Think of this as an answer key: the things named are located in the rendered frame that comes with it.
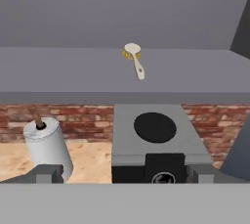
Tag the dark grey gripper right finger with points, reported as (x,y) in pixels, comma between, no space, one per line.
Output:
(201,173)

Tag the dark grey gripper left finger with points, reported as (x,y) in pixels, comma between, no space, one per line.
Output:
(49,173)

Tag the grey cabinet door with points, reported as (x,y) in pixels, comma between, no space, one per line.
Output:
(239,159)

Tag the cream dish brush yellow bristles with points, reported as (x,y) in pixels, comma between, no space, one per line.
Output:
(134,52)

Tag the white paper towel roll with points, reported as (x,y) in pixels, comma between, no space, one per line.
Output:
(49,146)

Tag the brown paper towel holder rod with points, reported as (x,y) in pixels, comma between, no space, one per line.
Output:
(36,117)

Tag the grey open wall cabinet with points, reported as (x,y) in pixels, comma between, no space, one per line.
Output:
(65,71)

